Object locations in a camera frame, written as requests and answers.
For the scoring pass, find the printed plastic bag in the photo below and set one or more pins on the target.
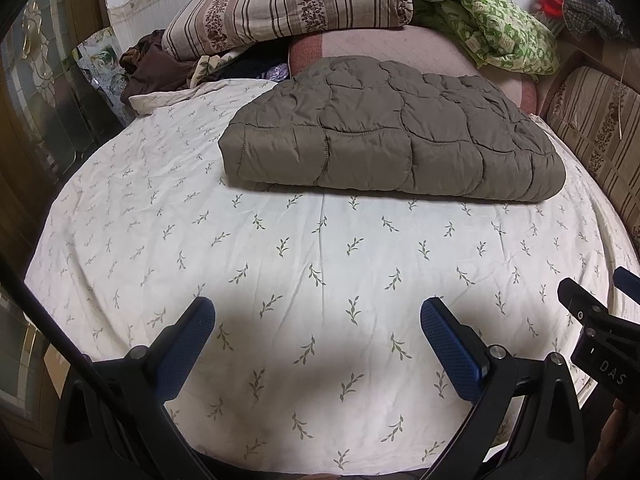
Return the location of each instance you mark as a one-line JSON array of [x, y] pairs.
[[100, 60]]

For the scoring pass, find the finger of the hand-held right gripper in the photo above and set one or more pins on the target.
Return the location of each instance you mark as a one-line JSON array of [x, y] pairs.
[[580, 300], [629, 284]]

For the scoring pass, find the grey checked cloth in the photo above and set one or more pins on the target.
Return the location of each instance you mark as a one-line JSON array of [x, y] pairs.
[[595, 15]]

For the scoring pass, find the wooden headboard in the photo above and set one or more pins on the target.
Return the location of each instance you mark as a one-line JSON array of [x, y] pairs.
[[595, 52]]

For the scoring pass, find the striped floral cushion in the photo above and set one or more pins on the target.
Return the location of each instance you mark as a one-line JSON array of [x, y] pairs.
[[600, 125]]

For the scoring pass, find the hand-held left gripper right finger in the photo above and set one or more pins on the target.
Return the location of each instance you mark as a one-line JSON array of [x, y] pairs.
[[450, 345]]

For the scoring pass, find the dark cloth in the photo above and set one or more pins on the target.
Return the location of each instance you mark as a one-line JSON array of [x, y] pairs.
[[250, 67]]

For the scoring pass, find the green and white blanket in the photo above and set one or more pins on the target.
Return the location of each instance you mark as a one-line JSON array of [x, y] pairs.
[[490, 25]]

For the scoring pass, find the white leaf-print bed sheet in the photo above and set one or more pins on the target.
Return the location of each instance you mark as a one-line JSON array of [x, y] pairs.
[[300, 260]]

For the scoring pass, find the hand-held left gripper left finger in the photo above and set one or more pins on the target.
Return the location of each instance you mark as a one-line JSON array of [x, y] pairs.
[[187, 345]]

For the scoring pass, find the brown garment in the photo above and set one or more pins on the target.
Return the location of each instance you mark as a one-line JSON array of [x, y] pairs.
[[155, 72]]

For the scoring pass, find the red cloth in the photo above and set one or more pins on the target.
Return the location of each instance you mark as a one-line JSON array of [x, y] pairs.
[[550, 0]]

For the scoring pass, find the purple patterned cloth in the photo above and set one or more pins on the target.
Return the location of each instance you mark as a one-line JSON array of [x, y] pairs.
[[277, 72]]

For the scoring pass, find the olive quilted hooded jacket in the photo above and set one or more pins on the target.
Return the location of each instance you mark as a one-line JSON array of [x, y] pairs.
[[390, 140]]

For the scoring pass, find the cream leaf-print cloth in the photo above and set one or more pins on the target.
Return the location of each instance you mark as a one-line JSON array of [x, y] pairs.
[[210, 65]]

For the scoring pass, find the pink bolster cushion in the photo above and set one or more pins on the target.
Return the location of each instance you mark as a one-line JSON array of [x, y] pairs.
[[350, 42]]

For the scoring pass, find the striped floral pillow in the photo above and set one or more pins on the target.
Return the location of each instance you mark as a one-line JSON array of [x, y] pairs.
[[300, 0]]

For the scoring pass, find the wooden glass door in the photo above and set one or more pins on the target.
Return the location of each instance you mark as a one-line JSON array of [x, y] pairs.
[[40, 100]]

